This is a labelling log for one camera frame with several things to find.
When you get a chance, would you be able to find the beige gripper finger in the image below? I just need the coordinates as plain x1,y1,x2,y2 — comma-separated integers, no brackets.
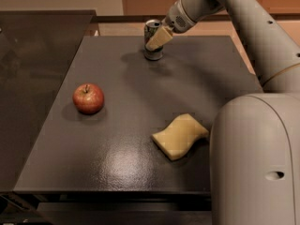
145,25,173,51

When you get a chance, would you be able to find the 7up soda can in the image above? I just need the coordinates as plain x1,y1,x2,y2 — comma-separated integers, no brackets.
144,19,163,61

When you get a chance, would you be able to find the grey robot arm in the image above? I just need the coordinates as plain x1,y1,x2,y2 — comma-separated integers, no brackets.
163,0,300,225

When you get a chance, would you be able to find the red apple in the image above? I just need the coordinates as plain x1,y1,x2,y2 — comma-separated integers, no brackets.
72,83,104,114

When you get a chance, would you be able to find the yellow sponge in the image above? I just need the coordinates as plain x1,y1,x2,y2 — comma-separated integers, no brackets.
151,113,209,160

